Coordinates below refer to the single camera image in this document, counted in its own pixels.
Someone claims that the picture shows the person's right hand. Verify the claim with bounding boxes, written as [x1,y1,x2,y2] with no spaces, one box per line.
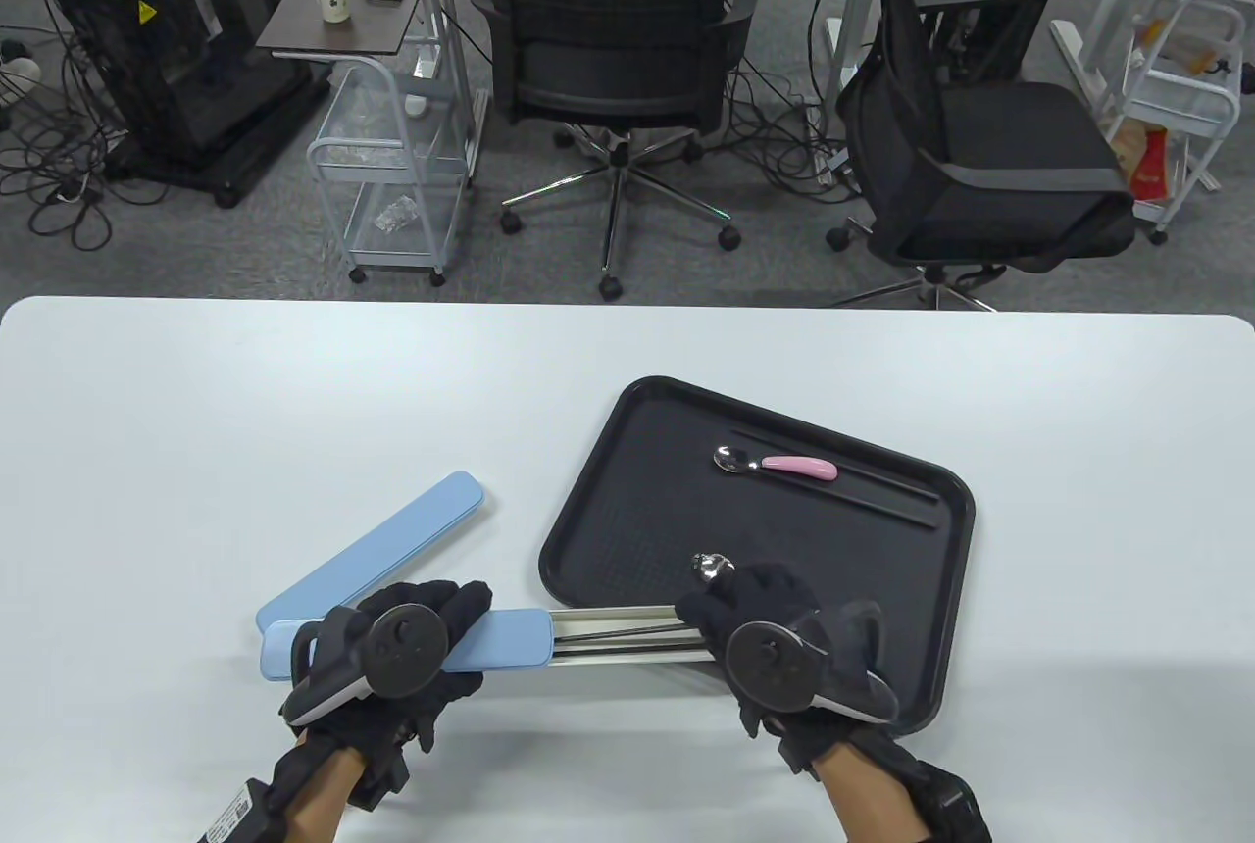
[675,564,898,775]

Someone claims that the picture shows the person's left hand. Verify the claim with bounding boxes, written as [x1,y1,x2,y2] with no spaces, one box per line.
[279,578,493,756]

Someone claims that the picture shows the black white motion controller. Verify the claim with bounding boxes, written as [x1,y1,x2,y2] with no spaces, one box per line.
[724,600,900,726]
[282,604,456,728]

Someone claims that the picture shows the blue slide lunch box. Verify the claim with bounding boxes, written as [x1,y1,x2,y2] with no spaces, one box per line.
[257,471,486,633]
[260,600,731,684]

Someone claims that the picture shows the black chopstick utensil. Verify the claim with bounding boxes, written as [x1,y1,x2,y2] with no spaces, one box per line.
[731,429,940,503]
[828,473,934,527]
[554,625,702,643]
[554,645,717,660]

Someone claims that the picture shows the person's right forearm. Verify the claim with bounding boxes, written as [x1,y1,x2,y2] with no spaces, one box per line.
[819,750,932,843]

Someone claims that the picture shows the person's left forearm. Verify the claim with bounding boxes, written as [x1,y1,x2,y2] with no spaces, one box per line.
[289,750,364,843]

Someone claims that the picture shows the black plastic tray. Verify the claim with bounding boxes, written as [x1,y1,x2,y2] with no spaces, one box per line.
[537,375,978,738]

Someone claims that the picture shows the white power strip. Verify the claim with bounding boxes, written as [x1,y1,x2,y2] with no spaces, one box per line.
[809,103,854,187]

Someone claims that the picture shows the black armrest office chair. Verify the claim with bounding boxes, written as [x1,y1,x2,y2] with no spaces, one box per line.
[826,0,1140,313]

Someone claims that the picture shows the red packet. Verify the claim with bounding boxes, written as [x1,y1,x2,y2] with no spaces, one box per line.
[1130,125,1170,202]

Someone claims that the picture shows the black mesh office chair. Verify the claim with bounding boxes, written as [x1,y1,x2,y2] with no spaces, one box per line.
[469,0,768,303]

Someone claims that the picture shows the brown top white rolling cart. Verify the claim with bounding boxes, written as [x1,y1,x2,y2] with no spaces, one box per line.
[257,0,488,287]

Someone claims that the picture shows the silver desk leg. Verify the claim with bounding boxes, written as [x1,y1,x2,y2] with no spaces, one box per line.
[824,0,883,114]
[422,0,488,187]

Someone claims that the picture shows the black glass computer case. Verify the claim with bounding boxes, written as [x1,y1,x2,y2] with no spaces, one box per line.
[46,0,334,209]

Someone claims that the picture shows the white power adapter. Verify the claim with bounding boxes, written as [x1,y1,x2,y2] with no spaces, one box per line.
[0,39,45,104]

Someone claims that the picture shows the tangle of black cables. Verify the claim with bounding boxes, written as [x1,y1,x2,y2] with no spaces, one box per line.
[730,49,864,197]
[0,29,128,251]

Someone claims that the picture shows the white wire rolling cart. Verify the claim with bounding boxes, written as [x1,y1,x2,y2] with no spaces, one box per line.
[1108,0,1246,246]

